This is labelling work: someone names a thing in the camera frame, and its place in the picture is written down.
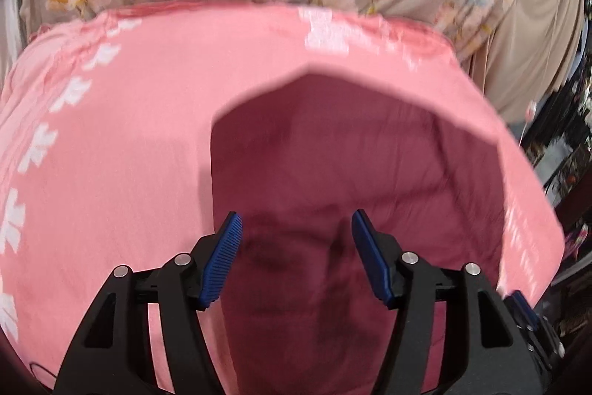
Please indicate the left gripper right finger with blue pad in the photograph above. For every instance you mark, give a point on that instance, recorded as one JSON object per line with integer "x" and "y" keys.
{"x": 484, "y": 351}

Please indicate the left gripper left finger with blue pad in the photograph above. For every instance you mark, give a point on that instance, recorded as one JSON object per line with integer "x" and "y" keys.
{"x": 138, "y": 319}

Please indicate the maroon quilted puffer jacket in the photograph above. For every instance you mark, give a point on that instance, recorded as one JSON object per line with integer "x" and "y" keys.
{"x": 326, "y": 173}

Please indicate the pink blanket with white bows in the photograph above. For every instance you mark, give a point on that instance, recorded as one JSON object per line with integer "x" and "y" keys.
{"x": 127, "y": 138}

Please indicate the beige curtain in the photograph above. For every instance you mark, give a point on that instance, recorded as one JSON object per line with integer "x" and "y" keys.
{"x": 529, "y": 55}

